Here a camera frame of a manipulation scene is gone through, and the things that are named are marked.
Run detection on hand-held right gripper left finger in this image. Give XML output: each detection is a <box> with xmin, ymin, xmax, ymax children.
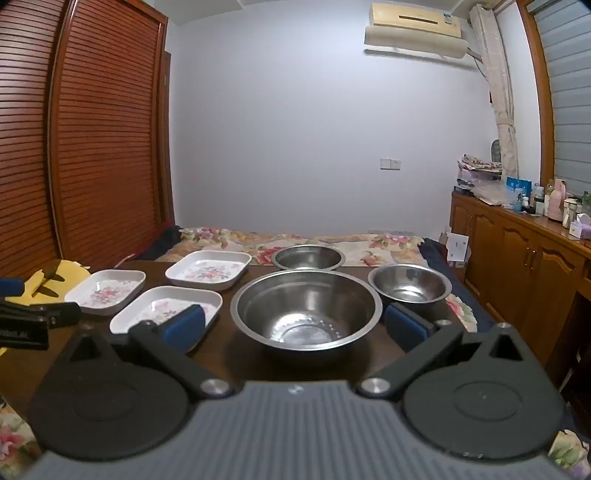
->
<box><xmin>64</xmin><ymin>304</ymin><xmax>235</xmax><ymax>400</ymax></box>

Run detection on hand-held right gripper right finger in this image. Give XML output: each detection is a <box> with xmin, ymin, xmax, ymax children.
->
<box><xmin>356</xmin><ymin>302</ymin><xmax>533</xmax><ymax>400</ymax></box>

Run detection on white floral square plate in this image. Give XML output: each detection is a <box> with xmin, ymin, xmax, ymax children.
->
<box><xmin>165</xmin><ymin>250</ymin><xmax>252</xmax><ymax>291</ymax></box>
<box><xmin>65</xmin><ymin>270</ymin><xmax>147</xmax><ymax>316</ymax></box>
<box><xmin>109</xmin><ymin>285</ymin><xmax>223</xmax><ymax>335</ymax></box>

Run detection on medium steel bowl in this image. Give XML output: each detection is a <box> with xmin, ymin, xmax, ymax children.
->
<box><xmin>368</xmin><ymin>264</ymin><xmax>452</xmax><ymax>305</ymax></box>

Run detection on large steel bowl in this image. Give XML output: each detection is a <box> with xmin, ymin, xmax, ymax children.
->
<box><xmin>230</xmin><ymin>270</ymin><xmax>384</xmax><ymax>365</ymax></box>

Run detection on small steel bowl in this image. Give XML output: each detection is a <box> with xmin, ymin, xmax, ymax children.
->
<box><xmin>271</xmin><ymin>246</ymin><xmax>346</xmax><ymax>271</ymax></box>

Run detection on yellow plush toy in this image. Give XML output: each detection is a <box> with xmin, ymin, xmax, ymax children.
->
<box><xmin>4</xmin><ymin>259</ymin><xmax>91</xmax><ymax>306</ymax></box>

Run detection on navy blanket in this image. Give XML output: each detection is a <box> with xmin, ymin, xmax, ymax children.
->
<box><xmin>418</xmin><ymin>237</ymin><xmax>498</xmax><ymax>334</ymax></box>

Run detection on dark cloth pile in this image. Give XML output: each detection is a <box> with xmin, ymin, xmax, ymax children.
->
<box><xmin>133</xmin><ymin>222</ymin><xmax>184</xmax><ymax>262</ymax></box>

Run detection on white paper bag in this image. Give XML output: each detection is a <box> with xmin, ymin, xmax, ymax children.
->
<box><xmin>445</xmin><ymin>233</ymin><xmax>470</xmax><ymax>267</ymax></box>

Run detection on wooden cabinet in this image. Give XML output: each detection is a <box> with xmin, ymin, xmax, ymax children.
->
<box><xmin>450</xmin><ymin>191</ymin><xmax>591</xmax><ymax>389</ymax></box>

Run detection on clear plastic bag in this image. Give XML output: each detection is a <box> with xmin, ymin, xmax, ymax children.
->
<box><xmin>473</xmin><ymin>182</ymin><xmax>514</xmax><ymax>206</ymax></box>

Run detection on bottles and clutter on sideboard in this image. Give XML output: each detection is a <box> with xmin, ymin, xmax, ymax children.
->
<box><xmin>455</xmin><ymin>154</ymin><xmax>504</xmax><ymax>195</ymax></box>

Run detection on wooden louvered wardrobe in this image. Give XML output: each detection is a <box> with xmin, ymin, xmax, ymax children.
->
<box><xmin>0</xmin><ymin>0</ymin><xmax>176</xmax><ymax>280</ymax></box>

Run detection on blue box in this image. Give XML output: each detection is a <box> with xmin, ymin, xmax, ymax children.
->
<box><xmin>505</xmin><ymin>176</ymin><xmax>532</xmax><ymax>204</ymax></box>

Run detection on pink thermos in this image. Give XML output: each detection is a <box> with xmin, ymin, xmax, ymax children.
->
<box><xmin>544</xmin><ymin>179</ymin><xmax>567</xmax><ymax>218</ymax></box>

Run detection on cream curtain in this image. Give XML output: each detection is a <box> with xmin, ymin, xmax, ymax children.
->
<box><xmin>470</xmin><ymin>4</ymin><xmax>520</xmax><ymax>185</ymax></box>

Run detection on grey window blind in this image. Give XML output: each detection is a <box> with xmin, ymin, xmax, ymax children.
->
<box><xmin>534</xmin><ymin>0</ymin><xmax>591</xmax><ymax>204</ymax></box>

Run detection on wooden window frame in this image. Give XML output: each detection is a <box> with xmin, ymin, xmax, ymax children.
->
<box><xmin>517</xmin><ymin>0</ymin><xmax>556</xmax><ymax>185</ymax></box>

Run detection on wall air conditioner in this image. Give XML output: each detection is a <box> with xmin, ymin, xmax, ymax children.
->
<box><xmin>364</xmin><ymin>2</ymin><xmax>468</xmax><ymax>60</ymax></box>

